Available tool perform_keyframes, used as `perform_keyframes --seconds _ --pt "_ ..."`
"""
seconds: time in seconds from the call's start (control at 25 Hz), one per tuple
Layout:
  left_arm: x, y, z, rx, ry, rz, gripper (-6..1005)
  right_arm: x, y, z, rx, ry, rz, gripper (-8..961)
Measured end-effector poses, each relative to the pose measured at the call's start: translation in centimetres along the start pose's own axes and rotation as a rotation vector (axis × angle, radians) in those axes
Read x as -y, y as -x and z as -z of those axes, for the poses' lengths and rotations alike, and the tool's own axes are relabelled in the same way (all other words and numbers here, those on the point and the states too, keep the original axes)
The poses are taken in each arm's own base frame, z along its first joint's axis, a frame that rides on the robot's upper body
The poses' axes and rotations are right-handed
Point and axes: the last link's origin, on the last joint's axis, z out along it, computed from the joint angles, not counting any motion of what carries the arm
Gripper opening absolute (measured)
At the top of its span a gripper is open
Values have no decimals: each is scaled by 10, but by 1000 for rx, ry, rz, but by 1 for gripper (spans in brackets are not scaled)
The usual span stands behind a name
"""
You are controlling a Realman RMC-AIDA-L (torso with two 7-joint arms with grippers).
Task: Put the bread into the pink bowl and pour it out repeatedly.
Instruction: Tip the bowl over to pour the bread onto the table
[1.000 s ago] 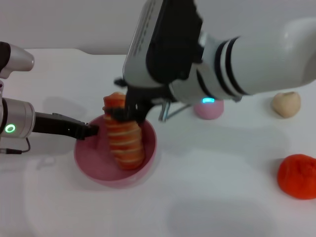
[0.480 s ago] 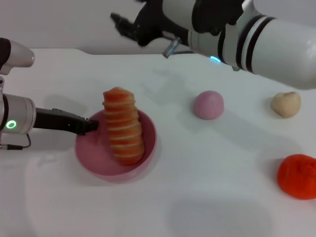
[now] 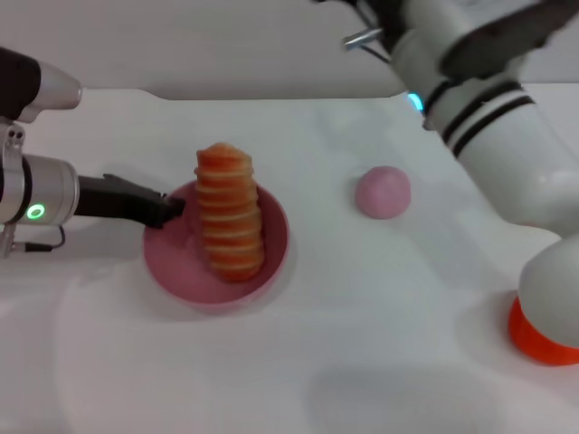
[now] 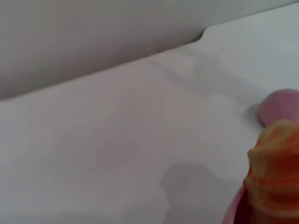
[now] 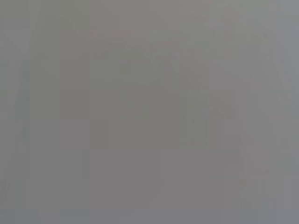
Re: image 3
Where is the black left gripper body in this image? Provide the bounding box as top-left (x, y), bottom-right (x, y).
top-left (75, 173), bottom-right (169, 230)

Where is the orange striped bread roll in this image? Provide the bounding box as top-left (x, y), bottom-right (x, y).
top-left (194, 142), bottom-right (266, 284)

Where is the pink plastic bowl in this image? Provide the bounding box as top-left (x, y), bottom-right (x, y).
top-left (143, 180), bottom-right (290, 314)

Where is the pink round bun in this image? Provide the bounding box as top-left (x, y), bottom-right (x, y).
top-left (355, 165), bottom-right (412, 222)

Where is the red orange bun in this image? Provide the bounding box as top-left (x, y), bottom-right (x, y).
top-left (507, 297), bottom-right (579, 366)

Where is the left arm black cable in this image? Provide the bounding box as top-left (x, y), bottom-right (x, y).
top-left (0, 224), bottom-right (65, 259)

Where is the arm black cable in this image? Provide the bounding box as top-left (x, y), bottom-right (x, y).
top-left (341, 26), bottom-right (395, 63)
top-left (0, 224), bottom-right (65, 259)

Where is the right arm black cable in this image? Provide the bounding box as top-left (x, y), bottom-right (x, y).
top-left (341, 26), bottom-right (395, 63)

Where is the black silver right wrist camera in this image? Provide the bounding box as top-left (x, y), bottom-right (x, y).
top-left (439, 13), bottom-right (566, 83)

